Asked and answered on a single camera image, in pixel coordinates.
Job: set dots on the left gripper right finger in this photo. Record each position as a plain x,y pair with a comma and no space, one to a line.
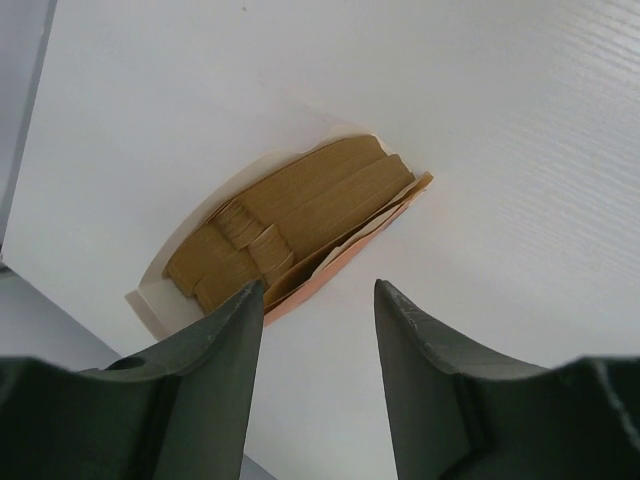
460,410

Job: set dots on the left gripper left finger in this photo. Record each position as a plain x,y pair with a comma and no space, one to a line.
176,410

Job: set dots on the orange coffee filter box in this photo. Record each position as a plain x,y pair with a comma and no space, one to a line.
164,310

